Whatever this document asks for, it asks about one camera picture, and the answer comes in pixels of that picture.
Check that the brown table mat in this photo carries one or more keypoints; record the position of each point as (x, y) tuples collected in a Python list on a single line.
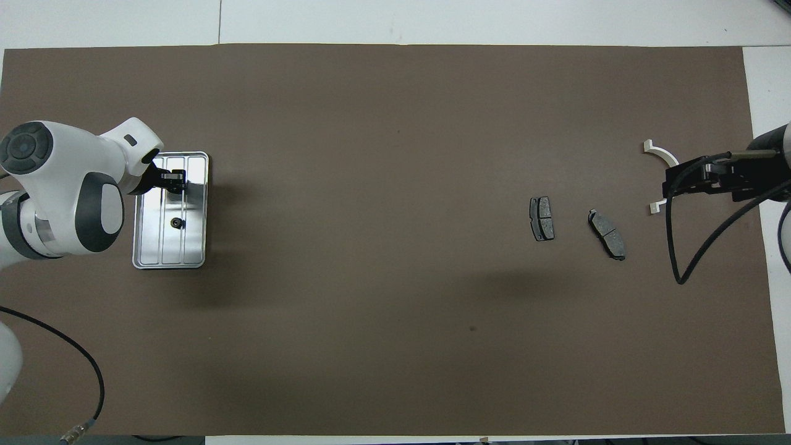
[(401, 278)]

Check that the silver metal tray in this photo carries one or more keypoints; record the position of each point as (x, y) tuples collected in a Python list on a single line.
[(185, 247)]

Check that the small black bearing gear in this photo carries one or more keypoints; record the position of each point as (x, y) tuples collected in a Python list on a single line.
[(177, 223)]

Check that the curved dark brake pad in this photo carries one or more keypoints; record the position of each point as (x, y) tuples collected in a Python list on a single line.
[(606, 233)]

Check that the rectangular dark brake pad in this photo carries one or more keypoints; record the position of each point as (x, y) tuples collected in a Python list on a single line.
[(542, 217)]

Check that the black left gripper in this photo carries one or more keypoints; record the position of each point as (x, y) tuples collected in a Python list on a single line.
[(154, 176)]

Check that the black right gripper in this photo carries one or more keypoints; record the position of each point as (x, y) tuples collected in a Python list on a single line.
[(757, 179)]

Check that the white curved plastic bracket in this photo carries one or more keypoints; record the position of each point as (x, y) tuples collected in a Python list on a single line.
[(658, 150)]

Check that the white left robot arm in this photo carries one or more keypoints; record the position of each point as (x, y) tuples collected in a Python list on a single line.
[(62, 161)]

